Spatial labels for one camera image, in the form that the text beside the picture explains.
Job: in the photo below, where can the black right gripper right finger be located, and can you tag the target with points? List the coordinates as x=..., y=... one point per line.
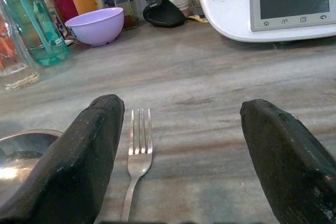
x=288, y=161

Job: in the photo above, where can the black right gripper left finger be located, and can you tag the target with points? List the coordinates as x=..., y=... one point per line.
x=78, y=161

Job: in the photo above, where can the dark grey plate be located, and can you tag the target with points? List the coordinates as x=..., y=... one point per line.
x=18, y=153

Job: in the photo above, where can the silver metal fork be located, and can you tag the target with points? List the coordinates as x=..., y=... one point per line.
x=140, y=140

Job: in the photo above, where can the clear drinking glass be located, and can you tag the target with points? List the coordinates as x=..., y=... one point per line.
x=11, y=56

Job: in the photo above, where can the lilac plastic bowl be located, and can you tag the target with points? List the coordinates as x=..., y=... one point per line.
x=97, y=26

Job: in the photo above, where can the teal transparent water bottle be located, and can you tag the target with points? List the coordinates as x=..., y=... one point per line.
x=39, y=24

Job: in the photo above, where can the white kitchen appliance with screen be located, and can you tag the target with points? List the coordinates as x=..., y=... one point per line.
x=267, y=6

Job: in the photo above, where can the small red-capped sauce bottle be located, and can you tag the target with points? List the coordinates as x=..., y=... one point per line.
x=125, y=6

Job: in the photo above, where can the yellow wrapper scrap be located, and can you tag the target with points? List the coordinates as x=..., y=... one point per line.
x=197, y=18

